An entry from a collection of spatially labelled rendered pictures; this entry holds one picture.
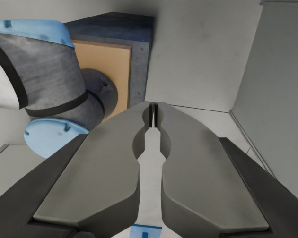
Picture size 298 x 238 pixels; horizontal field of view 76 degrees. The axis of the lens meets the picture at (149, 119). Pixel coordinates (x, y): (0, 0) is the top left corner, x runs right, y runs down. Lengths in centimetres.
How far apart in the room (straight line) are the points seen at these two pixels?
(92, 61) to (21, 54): 24
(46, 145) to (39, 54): 16
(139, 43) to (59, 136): 32
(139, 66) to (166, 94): 114
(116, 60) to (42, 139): 26
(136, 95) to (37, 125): 32
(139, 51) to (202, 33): 107
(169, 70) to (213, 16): 48
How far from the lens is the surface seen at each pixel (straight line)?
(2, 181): 212
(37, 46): 34
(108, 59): 52
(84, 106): 38
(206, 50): 162
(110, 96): 51
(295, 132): 117
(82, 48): 54
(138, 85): 58
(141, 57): 55
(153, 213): 290
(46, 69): 34
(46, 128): 37
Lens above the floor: 153
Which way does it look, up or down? 58 degrees down
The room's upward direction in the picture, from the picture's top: 176 degrees counter-clockwise
